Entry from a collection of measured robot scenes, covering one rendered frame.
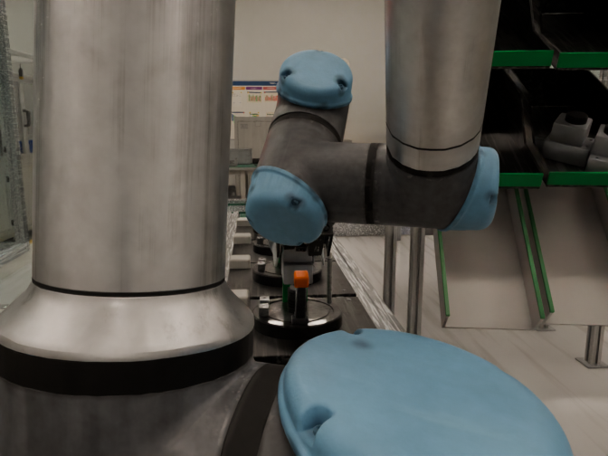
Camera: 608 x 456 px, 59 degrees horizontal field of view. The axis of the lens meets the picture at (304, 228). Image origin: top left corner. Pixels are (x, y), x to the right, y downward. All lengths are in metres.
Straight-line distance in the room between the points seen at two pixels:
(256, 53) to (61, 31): 11.18
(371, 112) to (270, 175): 10.97
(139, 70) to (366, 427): 0.16
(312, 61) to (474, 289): 0.44
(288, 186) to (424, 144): 0.12
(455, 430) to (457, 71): 0.25
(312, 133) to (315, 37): 10.95
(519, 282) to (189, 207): 0.69
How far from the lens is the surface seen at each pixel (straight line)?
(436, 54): 0.37
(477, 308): 0.83
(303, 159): 0.48
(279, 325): 0.79
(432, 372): 0.24
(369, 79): 11.46
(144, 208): 0.22
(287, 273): 0.80
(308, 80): 0.53
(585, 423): 0.90
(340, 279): 1.08
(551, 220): 0.97
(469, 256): 0.87
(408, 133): 0.42
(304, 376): 0.22
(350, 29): 11.53
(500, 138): 0.93
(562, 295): 0.90
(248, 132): 8.12
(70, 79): 0.23
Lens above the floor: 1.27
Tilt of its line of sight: 11 degrees down
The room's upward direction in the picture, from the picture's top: straight up
